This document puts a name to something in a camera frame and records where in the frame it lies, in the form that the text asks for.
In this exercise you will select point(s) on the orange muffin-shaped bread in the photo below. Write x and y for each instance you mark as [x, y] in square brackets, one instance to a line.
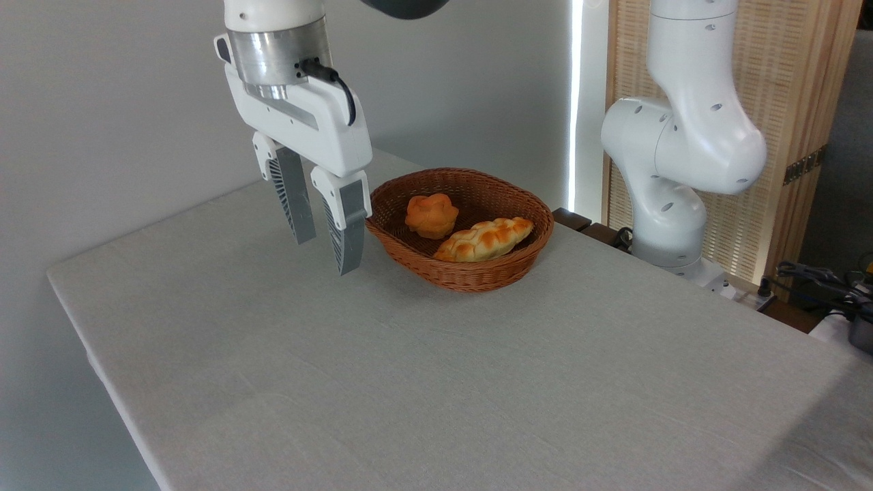
[431, 215]

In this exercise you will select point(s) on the wooden bamboo folding screen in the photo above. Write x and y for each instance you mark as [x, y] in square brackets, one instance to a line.
[791, 82]

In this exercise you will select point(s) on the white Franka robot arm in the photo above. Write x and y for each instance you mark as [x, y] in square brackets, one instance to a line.
[682, 136]

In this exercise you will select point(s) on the dark wooden robot table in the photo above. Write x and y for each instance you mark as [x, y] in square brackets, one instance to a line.
[784, 315]

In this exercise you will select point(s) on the brown wicker basket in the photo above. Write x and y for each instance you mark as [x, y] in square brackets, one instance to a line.
[477, 276]

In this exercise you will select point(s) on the dark metal screen hinge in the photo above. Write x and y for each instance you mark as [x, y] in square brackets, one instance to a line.
[803, 166]

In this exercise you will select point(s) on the golden braided bread loaf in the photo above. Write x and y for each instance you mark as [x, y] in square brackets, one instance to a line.
[484, 240]

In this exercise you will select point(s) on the grey tablecloth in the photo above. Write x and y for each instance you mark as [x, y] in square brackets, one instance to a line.
[409, 382]

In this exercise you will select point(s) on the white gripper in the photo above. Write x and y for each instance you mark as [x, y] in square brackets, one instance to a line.
[314, 123]

